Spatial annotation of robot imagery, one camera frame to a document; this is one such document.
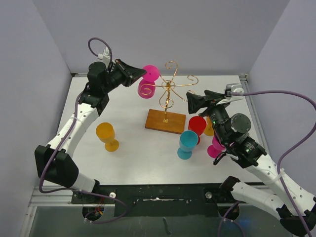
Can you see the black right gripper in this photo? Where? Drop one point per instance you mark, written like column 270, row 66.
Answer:
column 196, row 102

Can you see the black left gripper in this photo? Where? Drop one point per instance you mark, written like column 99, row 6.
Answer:
column 130, row 74

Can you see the magenta wine glass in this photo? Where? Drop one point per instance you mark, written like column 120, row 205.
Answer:
column 216, row 148
column 147, row 86

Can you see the teal wine glass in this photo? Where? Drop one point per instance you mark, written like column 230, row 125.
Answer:
column 188, row 141

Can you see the yellow wine glass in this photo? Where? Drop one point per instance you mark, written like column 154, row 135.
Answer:
column 106, row 134
column 208, row 129

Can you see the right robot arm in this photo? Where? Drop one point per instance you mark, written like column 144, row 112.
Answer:
column 292, row 205

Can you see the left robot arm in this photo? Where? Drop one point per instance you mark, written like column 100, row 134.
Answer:
column 54, row 161

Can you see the red wine glass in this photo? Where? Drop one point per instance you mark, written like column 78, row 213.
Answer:
column 197, row 124

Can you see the wooden rack base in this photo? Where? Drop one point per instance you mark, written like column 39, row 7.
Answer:
column 165, row 121

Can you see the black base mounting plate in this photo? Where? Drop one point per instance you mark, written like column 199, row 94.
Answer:
column 172, row 200

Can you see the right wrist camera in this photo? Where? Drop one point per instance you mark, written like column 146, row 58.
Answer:
column 233, row 87

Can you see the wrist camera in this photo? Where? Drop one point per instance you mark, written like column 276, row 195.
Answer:
column 105, row 56
column 233, row 87

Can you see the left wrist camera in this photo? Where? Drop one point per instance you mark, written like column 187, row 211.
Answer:
column 105, row 56

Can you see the gold wire wine glass rack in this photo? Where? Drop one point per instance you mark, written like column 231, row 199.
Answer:
column 168, row 85

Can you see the aluminium table edge rail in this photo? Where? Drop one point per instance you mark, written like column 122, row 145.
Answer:
column 253, row 112

